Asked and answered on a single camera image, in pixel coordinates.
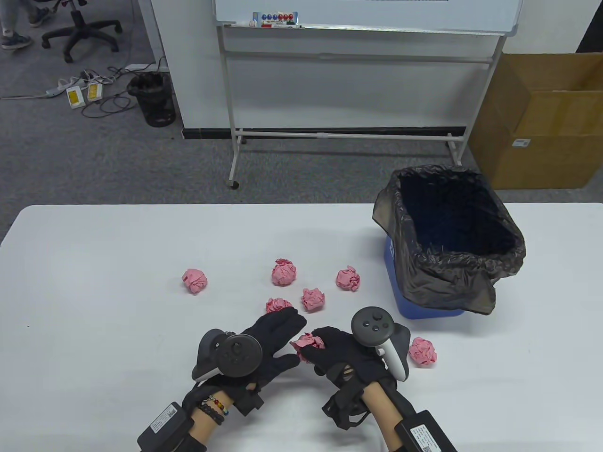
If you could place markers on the white charger with yellow label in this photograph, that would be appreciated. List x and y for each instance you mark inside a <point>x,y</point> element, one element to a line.
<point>95,92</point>
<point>75,97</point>

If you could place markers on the black right wrist sensor box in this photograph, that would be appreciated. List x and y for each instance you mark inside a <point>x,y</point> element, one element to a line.
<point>424,435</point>

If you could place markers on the whiteboard on metal stand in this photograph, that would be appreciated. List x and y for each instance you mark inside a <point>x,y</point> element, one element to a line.
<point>377,14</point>

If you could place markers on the pack of round magnets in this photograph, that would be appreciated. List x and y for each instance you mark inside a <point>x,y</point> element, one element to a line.
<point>275,18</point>

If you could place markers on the whiteboard marker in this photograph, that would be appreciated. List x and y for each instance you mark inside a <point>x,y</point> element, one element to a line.
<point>246,23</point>
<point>282,27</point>

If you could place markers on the black mesh wastebasket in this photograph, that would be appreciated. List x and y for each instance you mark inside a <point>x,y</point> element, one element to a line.
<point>153,103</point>

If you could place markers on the pink paper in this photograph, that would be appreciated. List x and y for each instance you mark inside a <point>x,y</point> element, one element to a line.
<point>348,279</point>
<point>275,305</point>
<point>422,351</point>
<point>284,273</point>
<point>194,281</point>
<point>305,343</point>
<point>313,300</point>

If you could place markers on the brown cardboard box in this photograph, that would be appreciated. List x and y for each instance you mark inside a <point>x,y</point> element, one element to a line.
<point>556,141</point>

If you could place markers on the grey handheld controller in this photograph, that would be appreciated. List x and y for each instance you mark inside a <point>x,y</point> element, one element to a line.
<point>238,353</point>
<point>372,327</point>

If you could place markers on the white power strip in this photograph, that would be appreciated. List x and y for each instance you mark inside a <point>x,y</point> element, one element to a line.
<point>59,87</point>

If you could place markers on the person's right hand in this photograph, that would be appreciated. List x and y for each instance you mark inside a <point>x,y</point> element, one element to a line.
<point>348,362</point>

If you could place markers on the black wrist sensor box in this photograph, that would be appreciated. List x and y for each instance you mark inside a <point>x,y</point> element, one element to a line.
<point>162,423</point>
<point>424,435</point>

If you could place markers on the blue bin with black bag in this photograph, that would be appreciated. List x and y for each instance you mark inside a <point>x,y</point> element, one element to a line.
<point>452,282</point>

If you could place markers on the left grey handheld controller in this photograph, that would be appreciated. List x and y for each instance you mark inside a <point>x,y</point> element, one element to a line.
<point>238,353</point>

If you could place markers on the right grey handheld controller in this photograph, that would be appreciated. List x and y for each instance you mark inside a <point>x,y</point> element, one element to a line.
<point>372,327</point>

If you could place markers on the black office chair base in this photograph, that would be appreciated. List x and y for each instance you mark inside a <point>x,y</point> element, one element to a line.
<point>77,33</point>

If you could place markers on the black left wrist sensor box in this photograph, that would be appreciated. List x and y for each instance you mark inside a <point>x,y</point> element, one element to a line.
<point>162,423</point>

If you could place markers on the blue recycling bin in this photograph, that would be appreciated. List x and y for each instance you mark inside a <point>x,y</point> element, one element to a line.
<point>414,310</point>

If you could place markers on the person's left hand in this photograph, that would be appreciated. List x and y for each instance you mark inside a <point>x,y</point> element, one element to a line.
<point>278,329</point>

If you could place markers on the person's left forearm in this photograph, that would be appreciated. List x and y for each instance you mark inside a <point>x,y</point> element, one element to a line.
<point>207,426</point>

